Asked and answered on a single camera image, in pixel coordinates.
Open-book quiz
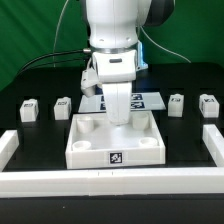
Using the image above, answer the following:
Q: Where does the grey thin cable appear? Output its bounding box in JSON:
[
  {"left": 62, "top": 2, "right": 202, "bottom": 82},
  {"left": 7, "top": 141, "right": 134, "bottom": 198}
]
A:
[{"left": 52, "top": 0, "right": 71, "bottom": 68}]

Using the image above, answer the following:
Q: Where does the white square table top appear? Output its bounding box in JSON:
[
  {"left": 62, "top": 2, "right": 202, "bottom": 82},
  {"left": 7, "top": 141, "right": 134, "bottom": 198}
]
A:
[{"left": 65, "top": 111, "right": 165, "bottom": 169}]

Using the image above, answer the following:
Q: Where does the white sheet with tags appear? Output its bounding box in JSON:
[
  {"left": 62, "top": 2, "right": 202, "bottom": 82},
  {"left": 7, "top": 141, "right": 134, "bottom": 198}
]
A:
[{"left": 78, "top": 92, "right": 166, "bottom": 113}]

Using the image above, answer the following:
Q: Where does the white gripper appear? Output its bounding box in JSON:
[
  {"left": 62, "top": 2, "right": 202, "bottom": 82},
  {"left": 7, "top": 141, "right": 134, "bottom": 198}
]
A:
[{"left": 92, "top": 50, "right": 136, "bottom": 125}]

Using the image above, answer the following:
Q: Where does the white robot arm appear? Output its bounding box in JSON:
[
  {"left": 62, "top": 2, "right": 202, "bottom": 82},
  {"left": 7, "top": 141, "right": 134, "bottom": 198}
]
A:
[{"left": 81, "top": 0, "right": 175, "bottom": 125}]

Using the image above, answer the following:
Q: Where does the black thick cable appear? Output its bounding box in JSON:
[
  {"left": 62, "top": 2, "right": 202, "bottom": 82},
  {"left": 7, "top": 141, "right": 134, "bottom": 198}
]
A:
[{"left": 18, "top": 48, "right": 93, "bottom": 76}]

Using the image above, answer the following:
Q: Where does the white U-shaped fence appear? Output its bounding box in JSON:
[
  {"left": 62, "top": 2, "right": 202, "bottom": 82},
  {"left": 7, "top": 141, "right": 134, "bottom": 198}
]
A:
[{"left": 0, "top": 127, "right": 224, "bottom": 198}]

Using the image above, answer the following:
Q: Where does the green backdrop cloth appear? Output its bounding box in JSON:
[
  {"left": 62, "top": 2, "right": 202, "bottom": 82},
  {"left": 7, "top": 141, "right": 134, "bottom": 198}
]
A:
[{"left": 0, "top": 0, "right": 224, "bottom": 90}]

